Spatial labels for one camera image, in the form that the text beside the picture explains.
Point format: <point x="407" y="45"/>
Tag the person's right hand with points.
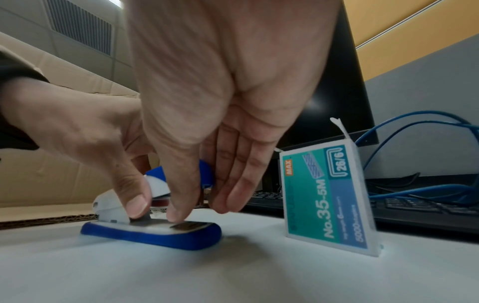
<point x="224" y="65"/>

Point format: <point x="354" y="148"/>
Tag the person's left hand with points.
<point x="75" y="118"/>

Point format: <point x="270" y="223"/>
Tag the blue and white stapler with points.
<point x="149" y="232"/>

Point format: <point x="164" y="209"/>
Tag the person's left forearm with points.
<point x="15" y="68"/>

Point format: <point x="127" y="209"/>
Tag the brown cardboard box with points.
<point x="56" y="177"/>

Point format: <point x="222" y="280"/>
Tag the grey ceiling vent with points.
<point x="82" y="25"/>

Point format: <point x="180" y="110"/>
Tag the black computer monitor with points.
<point x="336" y="88"/>

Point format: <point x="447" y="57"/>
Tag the teal staple box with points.
<point x="325" y="195"/>

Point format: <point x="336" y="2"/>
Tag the black keyboard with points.
<point x="411" y="207"/>

